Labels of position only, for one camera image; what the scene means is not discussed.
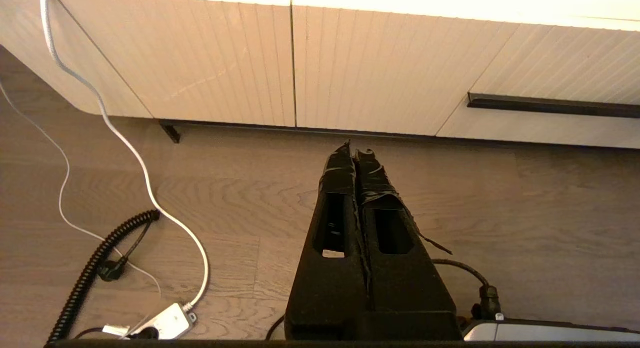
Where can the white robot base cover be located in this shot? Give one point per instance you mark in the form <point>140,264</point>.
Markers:
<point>550,332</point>

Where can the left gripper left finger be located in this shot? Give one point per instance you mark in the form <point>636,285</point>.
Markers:
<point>330,288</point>

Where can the white ribbed cabinet door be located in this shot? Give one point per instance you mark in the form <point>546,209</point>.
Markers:
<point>200,58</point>
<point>390,68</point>

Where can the small white connector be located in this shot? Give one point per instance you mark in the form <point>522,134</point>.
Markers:
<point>116,330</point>

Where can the white ribbed drawer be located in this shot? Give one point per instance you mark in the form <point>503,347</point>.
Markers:
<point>550,63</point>

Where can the white low cabinet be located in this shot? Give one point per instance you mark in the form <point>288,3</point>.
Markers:
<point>30,38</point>

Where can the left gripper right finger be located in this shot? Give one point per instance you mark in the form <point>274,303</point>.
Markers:
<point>410,288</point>

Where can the white power adapter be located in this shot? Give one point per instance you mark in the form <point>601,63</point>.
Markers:
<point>167,320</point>

